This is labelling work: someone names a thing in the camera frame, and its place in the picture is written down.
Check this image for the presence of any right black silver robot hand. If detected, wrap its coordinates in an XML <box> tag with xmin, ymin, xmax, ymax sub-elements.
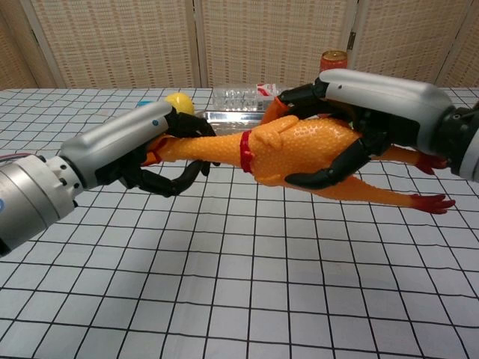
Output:
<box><xmin>260</xmin><ymin>68</ymin><xmax>456</xmax><ymax>190</ymax></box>

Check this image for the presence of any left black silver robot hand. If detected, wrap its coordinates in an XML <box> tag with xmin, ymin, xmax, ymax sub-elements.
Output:
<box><xmin>59</xmin><ymin>99</ymin><xmax>222</xmax><ymax>198</ymax></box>

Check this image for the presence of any yellow rubber chicken toy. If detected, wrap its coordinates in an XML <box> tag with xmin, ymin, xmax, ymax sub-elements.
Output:
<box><xmin>144</xmin><ymin>114</ymin><xmax>457</xmax><ymax>215</ymax></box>

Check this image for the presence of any shiny metal rectangular tray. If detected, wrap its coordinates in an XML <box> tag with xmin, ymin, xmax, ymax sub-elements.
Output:
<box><xmin>194</xmin><ymin>110</ymin><xmax>270</xmax><ymax>134</ymax></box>

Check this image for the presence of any orange drink can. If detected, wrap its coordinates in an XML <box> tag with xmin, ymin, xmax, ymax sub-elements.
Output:
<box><xmin>320</xmin><ymin>51</ymin><xmax>349</xmax><ymax>72</ymax></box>

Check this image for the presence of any yellow pear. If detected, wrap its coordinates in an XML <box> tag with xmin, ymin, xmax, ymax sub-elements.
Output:
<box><xmin>164</xmin><ymin>92</ymin><xmax>195</xmax><ymax>116</ymax></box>

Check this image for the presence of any beige woven folding screen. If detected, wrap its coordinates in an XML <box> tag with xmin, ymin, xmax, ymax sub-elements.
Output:
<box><xmin>0</xmin><ymin>0</ymin><xmax>479</xmax><ymax>90</ymax></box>

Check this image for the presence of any clear plastic water bottle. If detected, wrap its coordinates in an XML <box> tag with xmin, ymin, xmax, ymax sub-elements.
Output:
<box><xmin>212</xmin><ymin>84</ymin><xmax>281</xmax><ymax>111</ymax></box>

